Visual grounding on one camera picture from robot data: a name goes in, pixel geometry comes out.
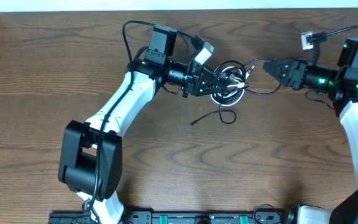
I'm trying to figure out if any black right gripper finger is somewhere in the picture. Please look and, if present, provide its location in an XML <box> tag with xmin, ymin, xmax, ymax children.
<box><xmin>270</xmin><ymin>73</ymin><xmax>291</xmax><ymax>87</ymax></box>
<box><xmin>263</xmin><ymin>58</ymin><xmax>296</xmax><ymax>75</ymax></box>

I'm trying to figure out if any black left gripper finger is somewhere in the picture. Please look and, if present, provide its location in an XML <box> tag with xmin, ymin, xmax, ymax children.
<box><xmin>200</xmin><ymin>65</ymin><xmax>228</xmax><ymax>86</ymax></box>
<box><xmin>199</xmin><ymin>83</ymin><xmax>229</xmax><ymax>95</ymax></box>

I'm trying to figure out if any thick black USB cable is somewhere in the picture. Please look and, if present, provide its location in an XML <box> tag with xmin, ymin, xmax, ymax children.
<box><xmin>211</xmin><ymin>60</ymin><xmax>247</xmax><ymax>105</ymax></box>

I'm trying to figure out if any white USB cable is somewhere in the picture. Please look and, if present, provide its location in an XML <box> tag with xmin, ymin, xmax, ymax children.
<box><xmin>210</xmin><ymin>67</ymin><xmax>250</xmax><ymax>107</ymax></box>

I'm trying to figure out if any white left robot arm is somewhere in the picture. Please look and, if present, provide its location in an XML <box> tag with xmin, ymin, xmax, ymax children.
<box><xmin>58</xmin><ymin>24</ymin><xmax>234</xmax><ymax>223</ymax></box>

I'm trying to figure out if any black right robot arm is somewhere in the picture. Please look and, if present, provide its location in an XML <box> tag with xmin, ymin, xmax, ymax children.
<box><xmin>263</xmin><ymin>38</ymin><xmax>358</xmax><ymax>223</ymax></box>

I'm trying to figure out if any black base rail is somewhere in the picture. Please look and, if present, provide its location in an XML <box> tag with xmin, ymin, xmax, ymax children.
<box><xmin>47</xmin><ymin>211</ymin><xmax>295</xmax><ymax>224</ymax></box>

